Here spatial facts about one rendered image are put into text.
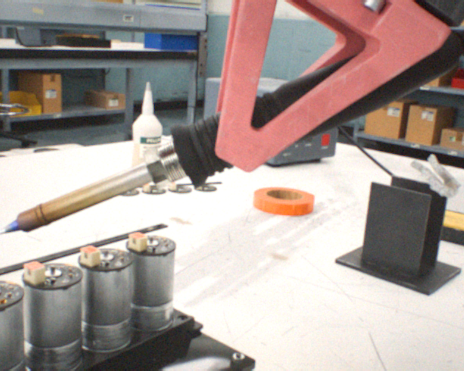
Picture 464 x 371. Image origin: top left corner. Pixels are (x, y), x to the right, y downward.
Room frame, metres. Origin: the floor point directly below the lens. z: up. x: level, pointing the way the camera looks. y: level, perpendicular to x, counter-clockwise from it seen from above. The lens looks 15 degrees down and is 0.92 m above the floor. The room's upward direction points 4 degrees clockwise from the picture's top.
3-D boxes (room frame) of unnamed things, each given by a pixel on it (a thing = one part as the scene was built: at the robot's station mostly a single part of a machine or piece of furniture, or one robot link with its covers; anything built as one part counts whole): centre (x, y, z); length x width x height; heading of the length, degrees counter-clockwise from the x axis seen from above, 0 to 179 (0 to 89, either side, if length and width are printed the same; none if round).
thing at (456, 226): (0.52, -0.19, 0.76); 0.07 x 0.05 x 0.02; 57
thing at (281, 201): (0.56, -0.05, 0.76); 0.06 x 0.06 x 0.01
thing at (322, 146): (0.80, -0.05, 0.80); 0.15 x 0.12 x 0.10; 40
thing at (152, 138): (0.68, 0.10, 0.80); 0.03 x 0.03 x 0.10
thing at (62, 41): (3.14, 0.82, 0.77); 0.24 x 0.16 x 0.04; 138
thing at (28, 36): (2.91, 0.99, 0.80); 0.15 x 0.12 x 0.10; 68
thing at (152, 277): (0.28, 0.04, 0.79); 0.02 x 0.02 x 0.05
